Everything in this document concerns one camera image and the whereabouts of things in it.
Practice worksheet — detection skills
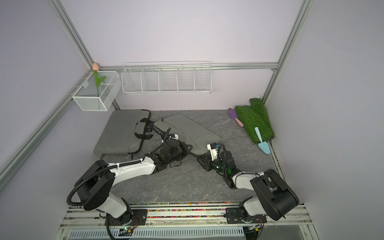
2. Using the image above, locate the teal trowel white handle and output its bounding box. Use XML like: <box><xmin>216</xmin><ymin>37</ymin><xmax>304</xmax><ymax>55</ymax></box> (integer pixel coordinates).
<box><xmin>255</xmin><ymin>127</ymin><xmax>271</xmax><ymax>155</ymax></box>

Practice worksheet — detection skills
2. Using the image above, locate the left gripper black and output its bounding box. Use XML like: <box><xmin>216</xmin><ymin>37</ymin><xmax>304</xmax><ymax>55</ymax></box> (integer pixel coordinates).
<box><xmin>167</xmin><ymin>141</ymin><xmax>193</xmax><ymax>164</ymax></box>

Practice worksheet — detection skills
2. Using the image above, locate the rear artificial grass roll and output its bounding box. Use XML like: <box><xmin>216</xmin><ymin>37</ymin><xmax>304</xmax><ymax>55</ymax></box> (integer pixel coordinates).
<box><xmin>250</xmin><ymin>98</ymin><xmax>272</xmax><ymax>128</ymax></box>

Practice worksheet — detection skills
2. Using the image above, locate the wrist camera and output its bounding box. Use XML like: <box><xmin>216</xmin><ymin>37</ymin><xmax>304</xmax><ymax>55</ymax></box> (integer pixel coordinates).
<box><xmin>207</xmin><ymin>143</ymin><xmax>219</xmax><ymax>161</ymax></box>
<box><xmin>169</xmin><ymin>134</ymin><xmax>179</xmax><ymax>140</ymax></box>

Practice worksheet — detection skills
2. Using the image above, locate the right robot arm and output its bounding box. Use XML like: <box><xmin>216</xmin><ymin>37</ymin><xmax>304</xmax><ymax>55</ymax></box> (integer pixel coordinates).
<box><xmin>197</xmin><ymin>147</ymin><xmax>300</xmax><ymax>222</ymax></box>

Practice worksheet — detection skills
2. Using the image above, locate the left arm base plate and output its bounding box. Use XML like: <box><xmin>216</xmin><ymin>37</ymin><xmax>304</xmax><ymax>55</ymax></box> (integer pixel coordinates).
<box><xmin>105</xmin><ymin>209</ymin><xmax>148</xmax><ymax>226</ymax></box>

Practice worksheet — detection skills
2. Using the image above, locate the grey laptop bag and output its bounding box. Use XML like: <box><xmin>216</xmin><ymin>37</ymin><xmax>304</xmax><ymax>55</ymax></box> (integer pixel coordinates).
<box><xmin>154</xmin><ymin>114</ymin><xmax>221</xmax><ymax>156</ymax></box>
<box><xmin>94</xmin><ymin>110</ymin><xmax>153</xmax><ymax>155</ymax></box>

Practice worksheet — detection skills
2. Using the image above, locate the purple trowel pink handle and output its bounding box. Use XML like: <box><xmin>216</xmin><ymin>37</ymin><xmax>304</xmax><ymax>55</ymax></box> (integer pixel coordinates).
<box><xmin>228</xmin><ymin>108</ymin><xmax>244</xmax><ymax>128</ymax></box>

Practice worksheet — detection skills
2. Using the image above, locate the white wire wall rack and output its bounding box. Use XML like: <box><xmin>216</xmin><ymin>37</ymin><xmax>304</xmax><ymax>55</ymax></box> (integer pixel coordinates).
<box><xmin>122</xmin><ymin>67</ymin><xmax>213</xmax><ymax>94</ymax></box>

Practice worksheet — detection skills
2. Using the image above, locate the aluminium frame rail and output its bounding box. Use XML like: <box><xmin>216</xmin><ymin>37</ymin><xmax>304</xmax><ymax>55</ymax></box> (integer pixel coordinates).
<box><xmin>100</xmin><ymin>61</ymin><xmax>279</xmax><ymax>72</ymax></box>

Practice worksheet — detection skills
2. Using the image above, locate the artificial pink tulip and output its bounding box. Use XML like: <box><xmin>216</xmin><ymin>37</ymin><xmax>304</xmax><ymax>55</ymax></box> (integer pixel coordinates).
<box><xmin>92</xmin><ymin>63</ymin><xmax>106</xmax><ymax>97</ymax></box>

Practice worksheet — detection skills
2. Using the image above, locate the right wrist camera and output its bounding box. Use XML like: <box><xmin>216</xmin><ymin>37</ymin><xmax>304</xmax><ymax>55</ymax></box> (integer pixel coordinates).
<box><xmin>207</xmin><ymin>143</ymin><xmax>219</xmax><ymax>161</ymax></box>

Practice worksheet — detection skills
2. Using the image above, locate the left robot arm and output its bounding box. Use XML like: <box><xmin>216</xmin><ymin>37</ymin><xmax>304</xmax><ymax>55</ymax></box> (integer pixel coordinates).
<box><xmin>66</xmin><ymin>138</ymin><xmax>193</xmax><ymax>223</ymax></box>

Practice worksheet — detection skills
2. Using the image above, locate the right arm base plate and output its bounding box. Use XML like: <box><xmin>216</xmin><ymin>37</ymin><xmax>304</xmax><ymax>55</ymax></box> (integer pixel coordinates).
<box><xmin>224</xmin><ymin>207</ymin><xmax>267</xmax><ymax>224</ymax></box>

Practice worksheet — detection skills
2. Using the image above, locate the artificial grass roll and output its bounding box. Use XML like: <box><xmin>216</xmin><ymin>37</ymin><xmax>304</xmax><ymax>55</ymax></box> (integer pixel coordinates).
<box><xmin>250</xmin><ymin>98</ymin><xmax>272</xmax><ymax>128</ymax></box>
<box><xmin>235</xmin><ymin>106</ymin><xmax>275</xmax><ymax>144</ymax></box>

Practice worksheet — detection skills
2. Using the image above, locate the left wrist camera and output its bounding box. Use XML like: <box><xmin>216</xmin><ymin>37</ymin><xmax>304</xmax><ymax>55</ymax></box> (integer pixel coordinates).
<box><xmin>169</xmin><ymin>134</ymin><xmax>179</xmax><ymax>140</ymax></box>

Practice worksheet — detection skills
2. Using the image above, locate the white mesh wall basket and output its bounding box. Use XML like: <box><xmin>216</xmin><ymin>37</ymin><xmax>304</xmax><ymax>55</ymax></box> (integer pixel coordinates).
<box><xmin>73</xmin><ymin>71</ymin><xmax>122</xmax><ymax>112</ymax></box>

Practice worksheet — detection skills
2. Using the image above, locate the front artificial grass roll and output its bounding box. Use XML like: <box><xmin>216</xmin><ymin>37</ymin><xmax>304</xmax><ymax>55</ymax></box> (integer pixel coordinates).
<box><xmin>235</xmin><ymin>106</ymin><xmax>275</xmax><ymax>144</ymax></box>

